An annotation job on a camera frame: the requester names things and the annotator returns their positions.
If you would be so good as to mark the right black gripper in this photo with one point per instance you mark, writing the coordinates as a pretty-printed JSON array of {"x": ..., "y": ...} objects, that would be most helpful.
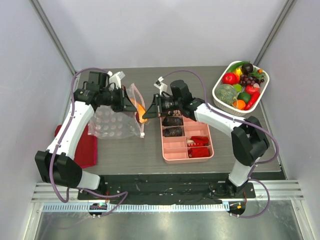
[{"x": 158, "y": 105}]

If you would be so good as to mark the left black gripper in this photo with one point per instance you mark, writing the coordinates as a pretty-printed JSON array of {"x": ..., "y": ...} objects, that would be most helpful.
[{"x": 128, "y": 107}]

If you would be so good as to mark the orange papaya slice toy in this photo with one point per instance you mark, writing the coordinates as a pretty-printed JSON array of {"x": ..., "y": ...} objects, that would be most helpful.
[{"x": 140, "y": 112}]

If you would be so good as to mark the clear pink zip bag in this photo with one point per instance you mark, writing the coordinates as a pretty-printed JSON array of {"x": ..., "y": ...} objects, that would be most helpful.
[{"x": 107, "y": 124}]

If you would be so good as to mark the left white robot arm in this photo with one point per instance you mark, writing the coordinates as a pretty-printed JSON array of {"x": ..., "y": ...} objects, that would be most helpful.
[{"x": 56, "y": 164}]

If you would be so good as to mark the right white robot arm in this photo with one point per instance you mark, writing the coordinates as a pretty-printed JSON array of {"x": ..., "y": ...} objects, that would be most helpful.
[{"x": 249, "y": 140}]

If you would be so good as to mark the dark rolled sock middle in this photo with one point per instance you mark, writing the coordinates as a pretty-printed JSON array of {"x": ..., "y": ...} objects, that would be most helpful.
[{"x": 170, "y": 121}]

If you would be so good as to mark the dark rolled sock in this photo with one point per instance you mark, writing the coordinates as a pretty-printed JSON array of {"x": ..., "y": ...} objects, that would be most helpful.
[
  {"x": 170, "y": 121},
  {"x": 173, "y": 132}
]

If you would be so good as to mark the dark rolled sock lower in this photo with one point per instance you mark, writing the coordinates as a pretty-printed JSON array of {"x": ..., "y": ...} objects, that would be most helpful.
[{"x": 173, "y": 132}]

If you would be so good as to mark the pink compartment tray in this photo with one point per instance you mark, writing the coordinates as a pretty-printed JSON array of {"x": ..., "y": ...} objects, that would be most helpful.
[{"x": 175, "y": 149}]

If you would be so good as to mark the red white rolled sock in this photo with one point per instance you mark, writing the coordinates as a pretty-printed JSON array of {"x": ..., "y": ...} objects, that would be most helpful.
[{"x": 197, "y": 141}]

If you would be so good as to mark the red folded cloth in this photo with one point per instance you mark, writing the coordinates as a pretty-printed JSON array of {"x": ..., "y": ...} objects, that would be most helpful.
[{"x": 86, "y": 154}]

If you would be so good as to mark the red tomato toy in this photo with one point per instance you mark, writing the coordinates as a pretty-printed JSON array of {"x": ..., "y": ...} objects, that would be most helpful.
[{"x": 229, "y": 78}]

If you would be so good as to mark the orange tangerine toy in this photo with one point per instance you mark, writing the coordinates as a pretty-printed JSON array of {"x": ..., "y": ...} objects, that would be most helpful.
[{"x": 239, "y": 104}]

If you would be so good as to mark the white fruit basket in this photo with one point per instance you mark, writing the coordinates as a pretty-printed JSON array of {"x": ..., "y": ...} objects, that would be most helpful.
[{"x": 240, "y": 88}]

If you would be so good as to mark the green lime toy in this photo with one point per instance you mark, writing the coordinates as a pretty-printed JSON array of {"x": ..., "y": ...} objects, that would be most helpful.
[{"x": 244, "y": 96}]

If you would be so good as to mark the purple grapes toy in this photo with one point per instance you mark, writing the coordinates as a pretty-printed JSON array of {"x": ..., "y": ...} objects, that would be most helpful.
[{"x": 248, "y": 80}]

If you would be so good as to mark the red chili pepper toy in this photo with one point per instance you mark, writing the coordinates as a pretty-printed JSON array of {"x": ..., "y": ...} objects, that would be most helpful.
[{"x": 254, "y": 97}]

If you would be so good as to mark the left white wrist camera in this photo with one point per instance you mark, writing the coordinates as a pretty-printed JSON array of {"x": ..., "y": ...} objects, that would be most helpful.
[{"x": 115, "y": 79}]

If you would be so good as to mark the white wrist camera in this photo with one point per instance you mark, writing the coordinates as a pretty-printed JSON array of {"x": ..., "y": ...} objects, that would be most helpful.
[
  {"x": 161, "y": 86},
  {"x": 115, "y": 79}
]

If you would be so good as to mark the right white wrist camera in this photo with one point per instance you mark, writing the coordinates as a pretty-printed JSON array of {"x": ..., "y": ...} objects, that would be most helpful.
[{"x": 161, "y": 86}]

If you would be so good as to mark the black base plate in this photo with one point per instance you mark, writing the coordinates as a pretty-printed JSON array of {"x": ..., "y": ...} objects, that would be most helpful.
[{"x": 169, "y": 189}]

